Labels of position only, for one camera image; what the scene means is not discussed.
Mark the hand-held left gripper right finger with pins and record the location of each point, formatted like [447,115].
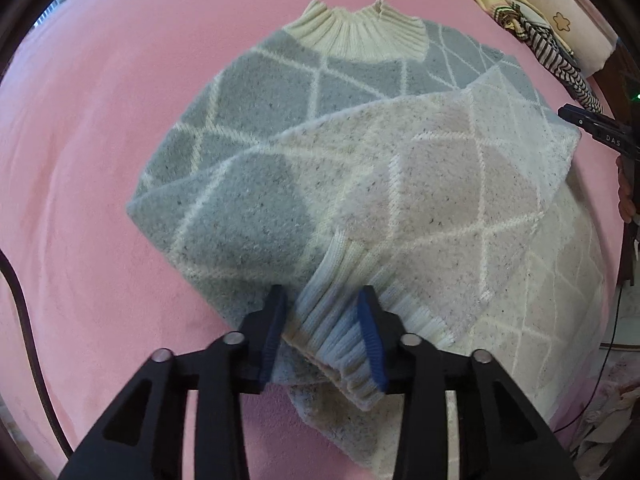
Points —
[372,345]

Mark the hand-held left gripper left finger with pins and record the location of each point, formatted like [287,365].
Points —
[270,340]

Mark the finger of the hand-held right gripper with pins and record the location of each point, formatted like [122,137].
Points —
[595,127]

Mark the grey diamond pattern knit sweater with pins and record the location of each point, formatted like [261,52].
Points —
[400,185]

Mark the person's right hand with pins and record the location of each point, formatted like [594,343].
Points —
[624,190]

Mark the black white striped garment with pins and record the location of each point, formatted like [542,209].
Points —
[560,55]

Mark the pink rolled printed blanket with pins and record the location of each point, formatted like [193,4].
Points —
[565,5]

